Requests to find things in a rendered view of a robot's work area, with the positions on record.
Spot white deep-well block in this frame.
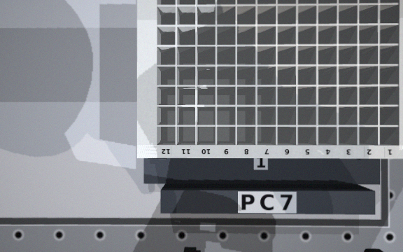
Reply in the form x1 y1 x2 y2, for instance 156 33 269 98
137 0 403 159

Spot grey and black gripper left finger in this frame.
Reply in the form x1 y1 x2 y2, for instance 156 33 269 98
184 247 201 252

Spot grey flat base plate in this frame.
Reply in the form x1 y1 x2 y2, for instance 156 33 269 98
0 159 403 252

